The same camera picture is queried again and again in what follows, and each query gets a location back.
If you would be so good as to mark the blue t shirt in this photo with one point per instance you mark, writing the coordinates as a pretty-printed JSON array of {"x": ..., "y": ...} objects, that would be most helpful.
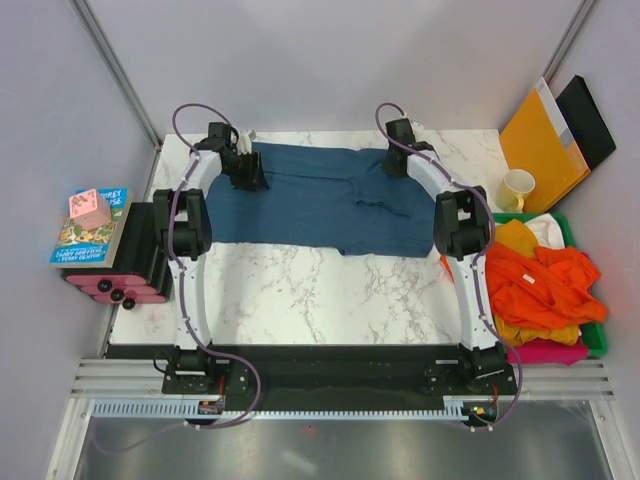
[{"x": 327, "y": 198}]

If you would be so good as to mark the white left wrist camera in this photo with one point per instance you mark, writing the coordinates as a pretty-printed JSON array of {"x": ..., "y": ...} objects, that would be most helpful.
[{"x": 245, "y": 140}]

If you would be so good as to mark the pink t shirt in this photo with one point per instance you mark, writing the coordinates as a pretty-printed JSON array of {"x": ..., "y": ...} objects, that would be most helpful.
[{"x": 541, "y": 351}]

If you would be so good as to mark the white t shirt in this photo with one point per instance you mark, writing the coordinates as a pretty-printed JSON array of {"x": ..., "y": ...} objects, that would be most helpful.
[{"x": 547, "y": 231}]

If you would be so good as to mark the blue paperback book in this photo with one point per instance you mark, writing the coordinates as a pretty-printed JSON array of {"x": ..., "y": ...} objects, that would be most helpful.
[{"x": 78, "y": 248}]

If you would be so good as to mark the white cable duct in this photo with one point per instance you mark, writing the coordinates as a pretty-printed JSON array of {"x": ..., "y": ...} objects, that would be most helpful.
[{"x": 193, "y": 409}]

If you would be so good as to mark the orange folder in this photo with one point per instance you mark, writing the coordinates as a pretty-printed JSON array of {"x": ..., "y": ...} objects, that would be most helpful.
[{"x": 538, "y": 140}]

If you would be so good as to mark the black box under book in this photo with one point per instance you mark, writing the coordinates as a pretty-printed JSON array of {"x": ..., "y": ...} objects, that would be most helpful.
[{"x": 138, "y": 248}]

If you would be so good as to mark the pink black dumbbell set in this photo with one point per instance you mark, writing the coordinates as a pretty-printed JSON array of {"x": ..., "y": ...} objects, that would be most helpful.
[{"x": 110, "y": 289}]

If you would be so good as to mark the green plastic bin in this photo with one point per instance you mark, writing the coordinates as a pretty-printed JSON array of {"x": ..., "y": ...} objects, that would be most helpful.
[{"x": 593, "y": 334}]

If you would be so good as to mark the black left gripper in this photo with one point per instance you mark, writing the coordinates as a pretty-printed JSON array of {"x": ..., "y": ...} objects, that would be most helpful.
[{"x": 255, "y": 178}]

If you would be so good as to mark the pink dice cube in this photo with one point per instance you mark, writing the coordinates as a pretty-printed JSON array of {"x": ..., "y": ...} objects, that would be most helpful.
[{"x": 89, "y": 209}]

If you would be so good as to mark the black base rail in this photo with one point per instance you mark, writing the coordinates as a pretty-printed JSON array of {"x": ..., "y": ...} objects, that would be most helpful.
[{"x": 351, "y": 375}]

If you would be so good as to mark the orange t shirt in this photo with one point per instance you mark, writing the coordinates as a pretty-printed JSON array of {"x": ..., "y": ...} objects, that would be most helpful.
[{"x": 546, "y": 290}]

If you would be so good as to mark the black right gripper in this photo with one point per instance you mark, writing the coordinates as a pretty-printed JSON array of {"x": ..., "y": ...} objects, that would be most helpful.
[{"x": 388, "y": 168}]

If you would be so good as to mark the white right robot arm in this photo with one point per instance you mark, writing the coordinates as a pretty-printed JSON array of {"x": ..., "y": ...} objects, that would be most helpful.
[{"x": 463, "y": 230}]

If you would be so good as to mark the black flat box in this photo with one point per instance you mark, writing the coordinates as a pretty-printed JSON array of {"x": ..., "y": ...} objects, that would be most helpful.
[{"x": 585, "y": 122}]

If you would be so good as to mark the yellow mug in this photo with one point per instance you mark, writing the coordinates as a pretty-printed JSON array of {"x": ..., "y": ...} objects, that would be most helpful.
[{"x": 513, "y": 190}]

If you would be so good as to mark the yellow t shirt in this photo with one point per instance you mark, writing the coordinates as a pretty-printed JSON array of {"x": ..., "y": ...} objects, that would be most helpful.
[{"x": 515, "y": 235}]

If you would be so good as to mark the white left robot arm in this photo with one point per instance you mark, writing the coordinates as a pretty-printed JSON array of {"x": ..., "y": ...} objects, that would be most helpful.
[{"x": 184, "y": 234}]

